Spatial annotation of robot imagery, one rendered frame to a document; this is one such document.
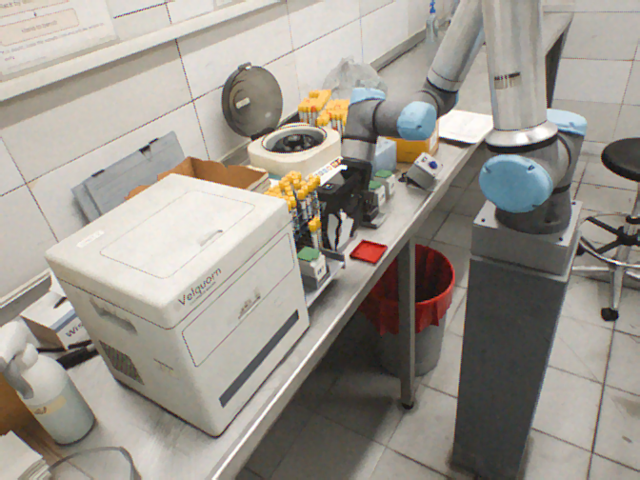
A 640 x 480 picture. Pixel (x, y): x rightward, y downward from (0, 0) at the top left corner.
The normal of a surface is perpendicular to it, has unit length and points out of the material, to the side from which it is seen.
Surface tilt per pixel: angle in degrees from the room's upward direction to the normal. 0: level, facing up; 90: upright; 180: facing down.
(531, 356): 90
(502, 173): 95
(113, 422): 0
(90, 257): 0
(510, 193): 95
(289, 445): 0
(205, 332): 90
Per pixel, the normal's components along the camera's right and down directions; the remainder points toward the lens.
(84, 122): 0.84, 0.23
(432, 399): -0.11, -0.81
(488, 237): -0.53, 0.54
